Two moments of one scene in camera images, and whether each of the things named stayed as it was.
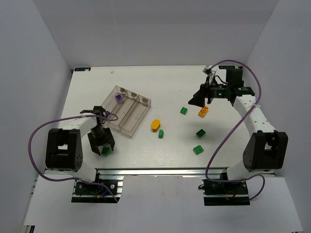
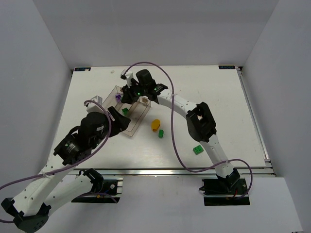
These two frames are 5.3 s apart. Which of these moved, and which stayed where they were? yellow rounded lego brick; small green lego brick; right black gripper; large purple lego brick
Moved: small green lego brick; right black gripper
Stayed: large purple lego brick; yellow rounded lego brick
